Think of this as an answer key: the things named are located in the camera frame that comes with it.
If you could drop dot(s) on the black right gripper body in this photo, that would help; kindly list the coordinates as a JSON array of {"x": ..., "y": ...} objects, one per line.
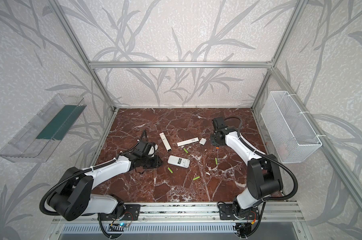
[{"x": 215, "y": 140}]

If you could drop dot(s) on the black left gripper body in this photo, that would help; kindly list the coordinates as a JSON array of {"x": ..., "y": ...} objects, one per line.
[{"x": 152, "y": 161}]

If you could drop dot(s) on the orange black small tool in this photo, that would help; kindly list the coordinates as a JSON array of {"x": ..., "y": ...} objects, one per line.
[{"x": 217, "y": 151}]

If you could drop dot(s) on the small white battery cover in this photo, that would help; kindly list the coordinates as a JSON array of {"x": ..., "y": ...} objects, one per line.
[{"x": 203, "y": 141}]

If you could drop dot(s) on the red white remote control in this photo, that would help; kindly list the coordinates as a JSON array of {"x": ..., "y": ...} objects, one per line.
[{"x": 178, "y": 161}]

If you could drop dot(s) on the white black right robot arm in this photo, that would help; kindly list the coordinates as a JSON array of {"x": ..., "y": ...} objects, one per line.
[{"x": 263, "y": 175}]

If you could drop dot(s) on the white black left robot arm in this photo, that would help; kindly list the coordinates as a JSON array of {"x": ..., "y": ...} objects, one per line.
[{"x": 72, "y": 196}]

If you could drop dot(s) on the green circuit board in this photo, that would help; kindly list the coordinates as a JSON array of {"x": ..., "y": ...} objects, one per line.
[{"x": 119, "y": 225}]

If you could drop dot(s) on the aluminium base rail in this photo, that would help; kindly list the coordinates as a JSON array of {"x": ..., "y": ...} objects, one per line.
[{"x": 210, "y": 212}]

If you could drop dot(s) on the white wire mesh basket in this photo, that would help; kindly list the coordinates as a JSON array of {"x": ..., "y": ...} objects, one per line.
[{"x": 290, "y": 131}]

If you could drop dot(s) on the clear plastic wall tray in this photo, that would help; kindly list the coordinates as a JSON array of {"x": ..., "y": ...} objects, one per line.
[{"x": 36, "y": 142}]

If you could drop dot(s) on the aluminium cage frame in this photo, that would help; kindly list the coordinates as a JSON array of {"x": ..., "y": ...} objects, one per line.
[{"x": 344, "y": 173}]

